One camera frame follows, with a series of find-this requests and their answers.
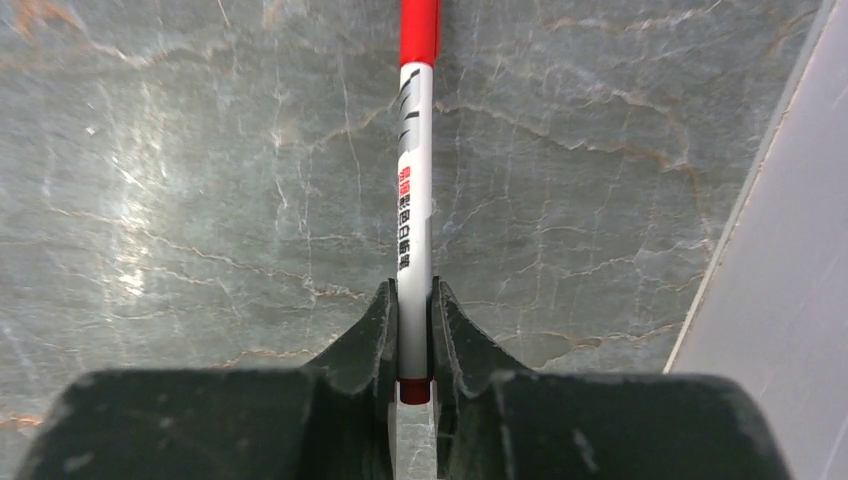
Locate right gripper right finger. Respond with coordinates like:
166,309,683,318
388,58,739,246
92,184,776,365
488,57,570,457
430,276,528,479

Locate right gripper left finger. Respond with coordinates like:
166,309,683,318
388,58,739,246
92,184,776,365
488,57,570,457
301,279,399,479

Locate red whiteboard marker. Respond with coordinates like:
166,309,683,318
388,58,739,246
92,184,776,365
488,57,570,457
397,62,433,405

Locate red marker cap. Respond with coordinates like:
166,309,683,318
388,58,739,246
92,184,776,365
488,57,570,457
399,0,441,67

